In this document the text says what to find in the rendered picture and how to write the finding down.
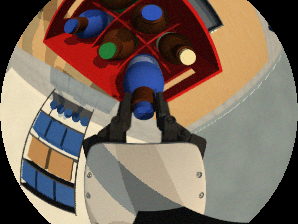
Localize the brown bottle with cream cap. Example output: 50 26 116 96
156 32 196 65

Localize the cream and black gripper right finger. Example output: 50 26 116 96
155 92 207 160

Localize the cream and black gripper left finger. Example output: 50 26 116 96
82 92 132 158

